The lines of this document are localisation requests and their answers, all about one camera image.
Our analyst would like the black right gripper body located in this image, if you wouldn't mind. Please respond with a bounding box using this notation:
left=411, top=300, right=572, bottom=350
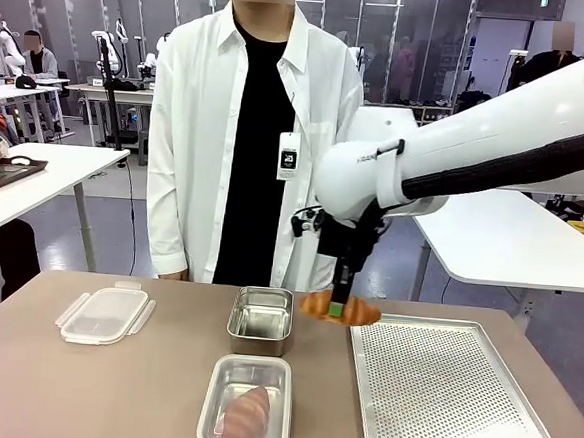
left=315, top=211, right=379, bottom=277

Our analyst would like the golden brown croissant bread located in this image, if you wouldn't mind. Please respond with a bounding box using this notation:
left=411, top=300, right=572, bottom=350
left=220, top=381, right=274, bottom=437
left=298, top=289, right=385, bottom=330

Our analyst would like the clear plastic clip lid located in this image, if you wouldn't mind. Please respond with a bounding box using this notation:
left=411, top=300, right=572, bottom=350
left=196, top=351, right=296, bottom=438
left=53, top=276, right=159, bottom=351

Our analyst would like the white black name tag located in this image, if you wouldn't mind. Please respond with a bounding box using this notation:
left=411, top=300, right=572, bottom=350
left=275, top=131, right=300, bottom=182

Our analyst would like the wooden shoe rack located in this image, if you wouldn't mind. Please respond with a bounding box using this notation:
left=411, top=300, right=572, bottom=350
left=409, top=102, right=455, bottom=127

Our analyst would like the perforated metal baking tray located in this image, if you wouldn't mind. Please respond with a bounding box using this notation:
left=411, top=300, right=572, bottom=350
left=342, top=310, right=584, bottom=438

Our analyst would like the large white table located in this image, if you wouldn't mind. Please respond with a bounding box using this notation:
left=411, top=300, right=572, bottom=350
left=404, top=180, right=584, bottom=327

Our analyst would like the person in white shirt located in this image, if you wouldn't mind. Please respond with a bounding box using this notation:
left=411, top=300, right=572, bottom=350
left=137, top=0, right=372, bottom=295

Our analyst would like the person in pink clothes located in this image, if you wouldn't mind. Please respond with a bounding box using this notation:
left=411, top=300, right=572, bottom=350
left=388, top=35, right=419, bottom=103

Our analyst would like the black rolling cart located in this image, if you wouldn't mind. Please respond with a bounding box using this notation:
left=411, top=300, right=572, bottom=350
left=542, top=192, right=584, bottom=223

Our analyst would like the white background workbench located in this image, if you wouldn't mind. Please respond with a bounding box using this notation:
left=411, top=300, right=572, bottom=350
left=74, top=81, right=156, bottom=153

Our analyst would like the person in black coat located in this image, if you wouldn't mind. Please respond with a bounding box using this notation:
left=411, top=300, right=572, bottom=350
left=504, top=18, right=584, bottom=98

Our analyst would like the black tripod pole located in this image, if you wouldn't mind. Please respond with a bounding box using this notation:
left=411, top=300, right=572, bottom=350
left=89, top=35, right=132, bottom=152

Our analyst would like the white side table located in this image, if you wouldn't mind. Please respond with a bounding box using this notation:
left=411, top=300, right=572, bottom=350
left=0, top=138, right=132, bottom=274

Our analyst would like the dark brown tray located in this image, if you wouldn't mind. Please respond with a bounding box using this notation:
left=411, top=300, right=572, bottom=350
left=0, top=154, right=50, bottom=198

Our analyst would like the seated person grey hoodie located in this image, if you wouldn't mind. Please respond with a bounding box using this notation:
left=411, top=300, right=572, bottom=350
left=19, top=29, right=63, bottom=81

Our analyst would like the white background desk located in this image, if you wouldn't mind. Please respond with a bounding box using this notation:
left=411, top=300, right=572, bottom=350
left=0, top=73, right=78, bottom=146

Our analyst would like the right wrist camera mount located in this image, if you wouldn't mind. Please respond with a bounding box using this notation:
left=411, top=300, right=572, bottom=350
left=289, top=204, right=327, bottom=240

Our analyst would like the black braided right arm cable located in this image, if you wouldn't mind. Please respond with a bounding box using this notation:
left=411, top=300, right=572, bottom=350
left=400, top=106, right=584, bottom=221

